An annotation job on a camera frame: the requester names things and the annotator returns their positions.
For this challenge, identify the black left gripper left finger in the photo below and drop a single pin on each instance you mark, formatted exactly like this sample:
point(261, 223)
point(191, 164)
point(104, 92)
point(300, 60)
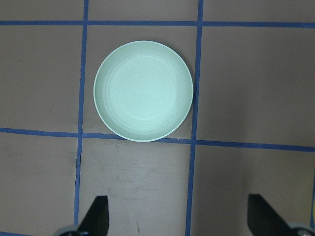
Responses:
point(96, 220)

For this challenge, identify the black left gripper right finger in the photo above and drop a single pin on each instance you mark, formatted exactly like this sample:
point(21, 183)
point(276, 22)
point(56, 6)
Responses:
point(263, 220)

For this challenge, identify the light green plate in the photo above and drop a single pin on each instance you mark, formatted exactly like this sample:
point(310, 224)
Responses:
point(143, 91)

